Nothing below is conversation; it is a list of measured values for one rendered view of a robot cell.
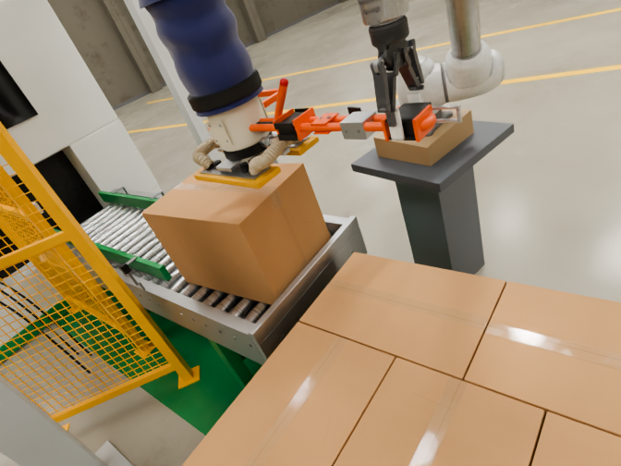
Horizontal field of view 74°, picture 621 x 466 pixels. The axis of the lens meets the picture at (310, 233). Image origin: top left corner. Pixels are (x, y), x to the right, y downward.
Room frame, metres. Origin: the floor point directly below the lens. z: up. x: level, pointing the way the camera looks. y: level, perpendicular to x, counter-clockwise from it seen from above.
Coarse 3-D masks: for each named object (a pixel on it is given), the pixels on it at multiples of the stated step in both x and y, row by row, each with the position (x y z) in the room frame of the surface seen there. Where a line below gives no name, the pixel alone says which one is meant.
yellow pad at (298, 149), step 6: (306, 138) 1.26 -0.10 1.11; (312, 138) 1.25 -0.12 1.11; (318, 138) 1.26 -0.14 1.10; (294, 144) 1.25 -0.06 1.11; (300, 144) 1.24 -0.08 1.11; (306, 144) 1.23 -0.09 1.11; (312, 144) 1.24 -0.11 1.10; (294, 150) 1.22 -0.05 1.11; (300, 150) 1.20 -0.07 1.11; (306, 150) 1.22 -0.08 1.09
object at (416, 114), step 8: (424, 104) 0.83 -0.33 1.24; (400, 112) 0.84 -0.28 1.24; (408, 112) 0.82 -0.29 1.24; (416, 112) 0.81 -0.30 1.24; (424, 112) 0.80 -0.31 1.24; (384, 120) 0.83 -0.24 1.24; (408, 120) 0.79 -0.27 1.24; (416, 120) 0.77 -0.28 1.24; (384, 128) 0.83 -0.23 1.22; (408, 128) 0.80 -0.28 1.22; (416, 128) 0.77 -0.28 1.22; (384, 136) 0.84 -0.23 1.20; (408, 136) 0.80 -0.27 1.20; (416, 136) 0.77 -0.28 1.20; (424, 136) 0.79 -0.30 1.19
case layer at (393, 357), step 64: (320, 320) 1.07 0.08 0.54; (384, 320) 0.95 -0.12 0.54; (448, 320) 0.86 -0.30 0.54; (512, 320) 0.77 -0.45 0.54; (576, 320) 0.69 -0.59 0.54; (256, 384) 0.91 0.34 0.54; (320, 384) 0.81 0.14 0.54; (384, 384) 0.73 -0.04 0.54; (448, 384) 0.66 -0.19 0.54; (512, 384) 0.59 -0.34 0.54; (576, 384) 0.53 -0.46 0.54; (256, 448) 0.69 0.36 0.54; (320, 448) 0.62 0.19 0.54; (384, 448) 0.56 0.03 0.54; (448, 448) 0.50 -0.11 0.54; (512, 448) 0.45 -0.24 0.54; (576, 448) 0.41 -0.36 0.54
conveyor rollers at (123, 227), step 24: (96, 216) 2.98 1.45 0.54; (120, 216) 2.75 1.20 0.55; (96, 240) 2.51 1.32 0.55; (120, 240) 2.41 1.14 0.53; (144, 240) 2.24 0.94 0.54; (120, 264) 2.05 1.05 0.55; (168, 264) 1.85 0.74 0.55; (168, 288) 1.69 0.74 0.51; (192, 288) 1.57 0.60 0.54; (240, 312) 1.29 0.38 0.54; (264, 312) 1.25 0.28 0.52
